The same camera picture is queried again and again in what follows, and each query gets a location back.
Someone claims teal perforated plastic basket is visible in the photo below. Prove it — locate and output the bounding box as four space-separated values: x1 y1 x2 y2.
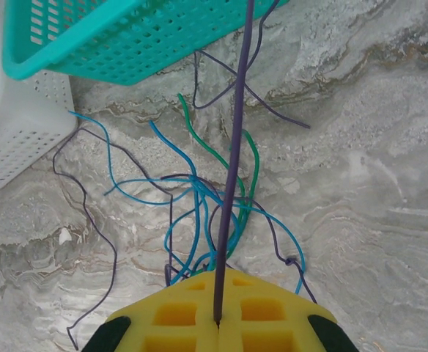
1 0 292 87

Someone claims white perforated plastic basket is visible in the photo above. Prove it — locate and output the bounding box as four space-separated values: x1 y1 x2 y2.
0 0 79 197

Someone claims thin green wire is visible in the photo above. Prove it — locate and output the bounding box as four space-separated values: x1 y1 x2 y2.
228 130 262 257
177 93 248 272

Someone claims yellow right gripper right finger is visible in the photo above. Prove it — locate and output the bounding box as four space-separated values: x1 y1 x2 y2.
218 269 361 352

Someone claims thin blue wire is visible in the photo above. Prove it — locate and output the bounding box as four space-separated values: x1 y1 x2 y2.
68 111 174 206
150 120 215 279
103 177 306 296

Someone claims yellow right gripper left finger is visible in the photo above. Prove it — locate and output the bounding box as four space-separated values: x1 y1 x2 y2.
81 271 218 352

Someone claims thin purple wire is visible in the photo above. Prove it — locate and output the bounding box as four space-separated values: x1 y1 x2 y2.
192 0 311 129
160 174 317 305
213 0 254 326
52 126 174 351

